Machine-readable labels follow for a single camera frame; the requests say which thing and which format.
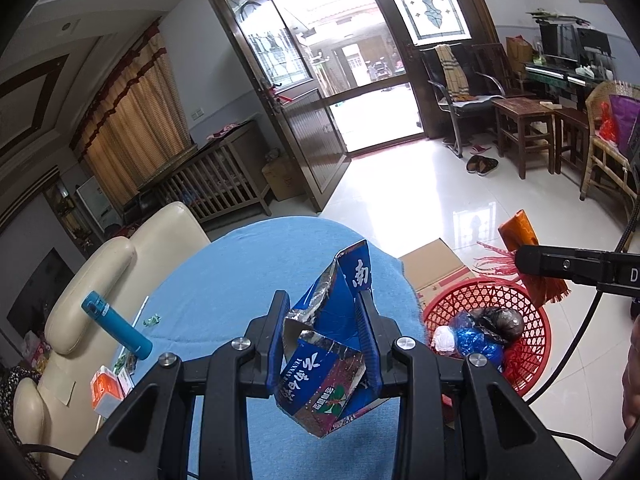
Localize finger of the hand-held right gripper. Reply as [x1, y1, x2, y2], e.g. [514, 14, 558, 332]
[515, 244, 607, 287]

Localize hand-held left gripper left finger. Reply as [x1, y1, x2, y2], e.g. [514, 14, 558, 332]
[62, 290, 292, 480]

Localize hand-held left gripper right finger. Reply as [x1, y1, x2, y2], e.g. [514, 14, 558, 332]
[354, 290, 583, 480]

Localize orange foil wrapper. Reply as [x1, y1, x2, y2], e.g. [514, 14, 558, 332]
[475, 209, 571, 306]

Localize blue drink carton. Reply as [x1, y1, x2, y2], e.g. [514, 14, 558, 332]
[274, 240, 381, 440]

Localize white plastic bag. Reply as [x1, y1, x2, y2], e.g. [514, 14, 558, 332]
[432, 326, 457, 356]

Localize black plastic bag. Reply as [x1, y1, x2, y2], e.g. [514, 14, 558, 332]
[472, 308, 525, 346]

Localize red plastic mesh basket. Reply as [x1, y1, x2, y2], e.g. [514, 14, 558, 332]
[421, 277, 552, 401]

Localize blue plastic bag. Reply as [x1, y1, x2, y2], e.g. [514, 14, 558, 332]
[450, 327, 505, 367]

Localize person's right hand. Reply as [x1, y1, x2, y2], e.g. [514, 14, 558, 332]
[622, 331, 640, 442]

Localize blue tablecloth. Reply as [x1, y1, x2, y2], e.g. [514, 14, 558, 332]
[102, 216, 426, 480]

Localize brown cardboard box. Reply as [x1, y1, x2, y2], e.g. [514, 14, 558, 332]
[399, 238, 478, 313]

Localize wicker chair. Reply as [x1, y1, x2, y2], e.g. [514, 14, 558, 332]
[580, 81, 640, 206]

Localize pair of dark slippers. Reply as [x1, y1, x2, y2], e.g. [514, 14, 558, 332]
[466, 155, 500, 177]

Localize small red bag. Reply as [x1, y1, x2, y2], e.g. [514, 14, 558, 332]
[598, 101, 618, 142]

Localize wooden stool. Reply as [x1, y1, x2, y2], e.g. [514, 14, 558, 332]
[492, 97, 557, 180]
[554, 107, 591, 175]

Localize purple bag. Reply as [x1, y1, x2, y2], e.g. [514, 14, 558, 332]
[609, 94, 640, 156]

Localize teal bottle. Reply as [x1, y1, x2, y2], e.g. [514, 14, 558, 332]
[82, 292, 153, 360]

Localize small cardboard box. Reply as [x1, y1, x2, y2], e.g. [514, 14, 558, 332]
[262, 155, 301, 201]

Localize cream leather sofa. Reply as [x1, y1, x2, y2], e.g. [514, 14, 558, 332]
[12, 202, 211, 480]

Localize wooden crib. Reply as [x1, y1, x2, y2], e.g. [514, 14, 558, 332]
[137, 122, 273, 223]

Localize white and orange box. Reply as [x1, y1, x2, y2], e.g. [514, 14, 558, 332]
[90, 366, 133, 418]

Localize black metal chair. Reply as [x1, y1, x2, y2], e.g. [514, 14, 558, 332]
[420, 45, 506, 158]

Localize dark wooden chair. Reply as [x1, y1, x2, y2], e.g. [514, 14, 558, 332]
[470, 42, 536, 100]

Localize brown paper bag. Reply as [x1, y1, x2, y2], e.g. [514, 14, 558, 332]
[506, 35, 533, 68]

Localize striped scarf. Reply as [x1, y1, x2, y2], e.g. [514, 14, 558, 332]
[434, 44, 471, 102]

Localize wooden glass door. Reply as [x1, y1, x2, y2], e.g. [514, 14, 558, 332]
[202, 0, 351, 211]

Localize pink clothes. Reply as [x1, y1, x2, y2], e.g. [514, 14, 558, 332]
[206, 122, 241, 140]

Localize black monitor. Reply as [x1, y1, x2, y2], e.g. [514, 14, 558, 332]
[539, 22, 576, 63]
[576, 27, 612, 58]

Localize white standing appliance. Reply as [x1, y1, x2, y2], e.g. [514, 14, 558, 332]
[75, 177, 123, 233]

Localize tan curtain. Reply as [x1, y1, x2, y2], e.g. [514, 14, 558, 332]
[70, 17, 196, 196]

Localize stained glass panel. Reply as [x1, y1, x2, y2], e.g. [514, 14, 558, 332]
[377, 0, 473, 43]

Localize black cable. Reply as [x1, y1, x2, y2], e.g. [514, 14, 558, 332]
[527, 287, 603, 403]
[20, 442, 76, 461]

